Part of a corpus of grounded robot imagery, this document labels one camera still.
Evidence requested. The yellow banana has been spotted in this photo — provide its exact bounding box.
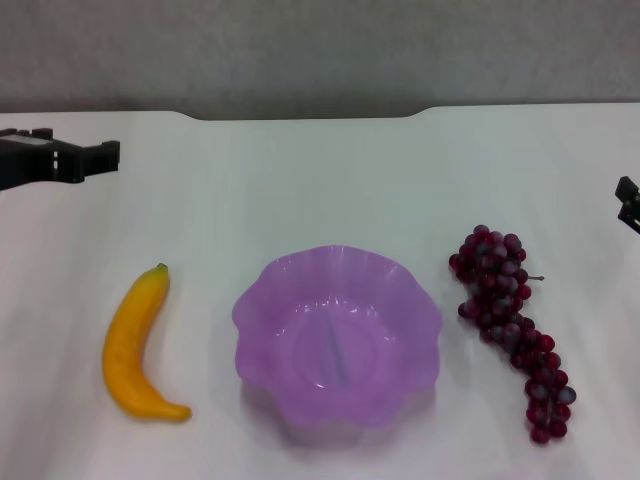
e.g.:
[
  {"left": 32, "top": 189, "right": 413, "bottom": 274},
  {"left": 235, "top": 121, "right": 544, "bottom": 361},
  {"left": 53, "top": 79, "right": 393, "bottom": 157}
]
[{"left": 102, "top": 262, "right": 193, "bottom": 423}]

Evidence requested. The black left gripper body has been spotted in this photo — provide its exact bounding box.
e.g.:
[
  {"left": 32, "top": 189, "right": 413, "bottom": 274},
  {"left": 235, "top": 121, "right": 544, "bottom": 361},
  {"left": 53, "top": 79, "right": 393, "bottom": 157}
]
[{"left": 0, "top": 128, "right": 57, "bottom": 192}]

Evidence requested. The dark red grape bunch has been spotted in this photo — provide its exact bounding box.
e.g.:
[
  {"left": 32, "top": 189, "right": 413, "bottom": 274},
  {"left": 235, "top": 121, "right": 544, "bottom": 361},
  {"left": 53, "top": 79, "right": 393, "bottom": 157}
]
[{"left": 448, "top": 224, "right": 577, "bottom": 445}]

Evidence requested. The purple translucent wavy bowl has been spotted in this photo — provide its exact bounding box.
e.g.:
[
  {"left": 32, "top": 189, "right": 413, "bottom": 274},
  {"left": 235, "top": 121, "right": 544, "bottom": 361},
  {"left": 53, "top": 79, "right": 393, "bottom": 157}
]
[{"left": 231, "top": 243, "right": 444, "bottom": 431}]

